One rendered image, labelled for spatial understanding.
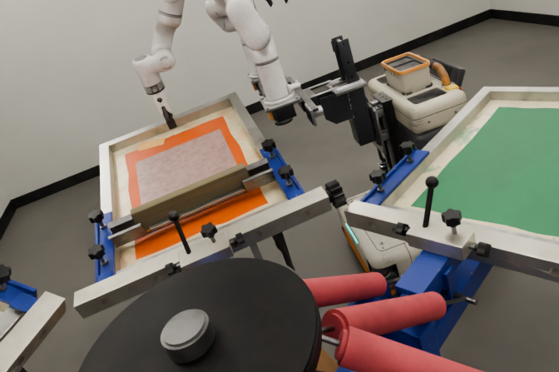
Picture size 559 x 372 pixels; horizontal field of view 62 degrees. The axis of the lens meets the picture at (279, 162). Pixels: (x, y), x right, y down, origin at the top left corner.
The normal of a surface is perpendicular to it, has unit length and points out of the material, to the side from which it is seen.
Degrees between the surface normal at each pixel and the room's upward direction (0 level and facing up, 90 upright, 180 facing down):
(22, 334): 32
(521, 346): 0
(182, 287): 0
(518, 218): 0
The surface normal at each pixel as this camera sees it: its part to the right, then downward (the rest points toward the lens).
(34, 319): 0.24, -0.80
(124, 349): -0.29, -0.85
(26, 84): 0.27, 0.36
